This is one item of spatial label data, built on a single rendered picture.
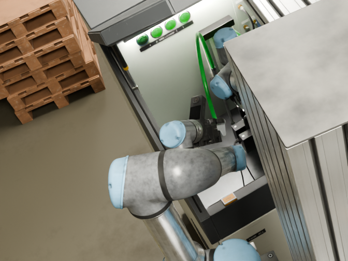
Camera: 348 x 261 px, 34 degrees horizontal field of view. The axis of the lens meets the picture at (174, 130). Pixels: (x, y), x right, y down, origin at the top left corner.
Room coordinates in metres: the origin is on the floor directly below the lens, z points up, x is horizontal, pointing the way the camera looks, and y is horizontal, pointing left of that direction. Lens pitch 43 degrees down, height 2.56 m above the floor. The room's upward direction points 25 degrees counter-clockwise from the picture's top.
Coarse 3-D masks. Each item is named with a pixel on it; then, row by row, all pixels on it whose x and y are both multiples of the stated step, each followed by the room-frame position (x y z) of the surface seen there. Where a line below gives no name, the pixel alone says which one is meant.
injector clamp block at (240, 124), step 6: (240, 120) 1.57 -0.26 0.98; (234, 126) 1.55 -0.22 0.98; (240, 126) 1.53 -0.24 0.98; (234, 132) 1.54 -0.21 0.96; (240, 132) 1.53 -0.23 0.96; (246, 132) 1.49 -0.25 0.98; (240, 138) 1.49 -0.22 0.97; (246, 138) 1.46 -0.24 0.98; (252, 138) 1.47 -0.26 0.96; (246, 144) 1.46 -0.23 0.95; (252, 144) 1.47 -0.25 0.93; (246, 150) 1.46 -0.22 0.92; (252, 150) 1.46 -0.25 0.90
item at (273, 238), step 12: (264, 216) 1.25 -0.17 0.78; (276, 216) 1.25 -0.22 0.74; (240, 228) 1.24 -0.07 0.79; (252, 228) 1.24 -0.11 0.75; (264, 228) 1.24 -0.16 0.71; (276, 228) 1.25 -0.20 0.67; (252, 240) 1.24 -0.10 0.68; (264, 240) 1.24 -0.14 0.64; (276, 240) 1.25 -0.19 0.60; (264, 252) 1.24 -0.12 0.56; (276, 252) 1.24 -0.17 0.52; (288, 252) 1.25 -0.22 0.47
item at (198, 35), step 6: (198, 36) 1.59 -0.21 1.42; (198, 42) 1.55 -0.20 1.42; (204, 42) 1.69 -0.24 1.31; (198, 48) 1.52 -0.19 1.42; (204, 48) 1.70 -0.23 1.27; (198, 54) 1.50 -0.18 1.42; (198, 60) 1.48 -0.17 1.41; (210, 60) 1.71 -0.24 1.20; (204, 72) 1.44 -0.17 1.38; (204, 78) 1.42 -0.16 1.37; (204, 84) 1.41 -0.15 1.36; (210, 96) 1.38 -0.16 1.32; (210, 102) 1.37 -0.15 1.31; (210, 108) 1.36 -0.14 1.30
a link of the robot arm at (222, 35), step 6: (222, 30) 1.47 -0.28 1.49; (228, 30) 1.46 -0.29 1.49; (234, 30) 1.45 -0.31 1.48; (216, 36) 1.45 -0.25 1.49; (222, 36) 1.44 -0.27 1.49; (228, 36) 1.43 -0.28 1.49; (234, 36) 1.42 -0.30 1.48; (216, 42) 1.44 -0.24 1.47; (222, 42) 1.42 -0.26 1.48; (216, 48) 1.44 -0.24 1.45; (222, 48) 1.42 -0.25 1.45; (222, 54) 1.43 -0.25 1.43; (222, 60) 1.44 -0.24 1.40
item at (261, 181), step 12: (264, 180) 1.27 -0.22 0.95; (240, 192) 1.26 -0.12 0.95; (252, 192) 1.24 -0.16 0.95; (264, 192) 1.25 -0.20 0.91; (216, 204) 1.26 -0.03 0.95; (240, 204) 1.24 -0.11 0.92; (252, 204) 1.24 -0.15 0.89; (264, 204) 1.25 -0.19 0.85; (216, 216) 1.23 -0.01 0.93; (228, 216) 1.23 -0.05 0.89; (240, 216) 1.24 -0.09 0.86; (252, 216) 1.24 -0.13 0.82; (216, 228) 1.23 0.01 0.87; (228, 228) 1.23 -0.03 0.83
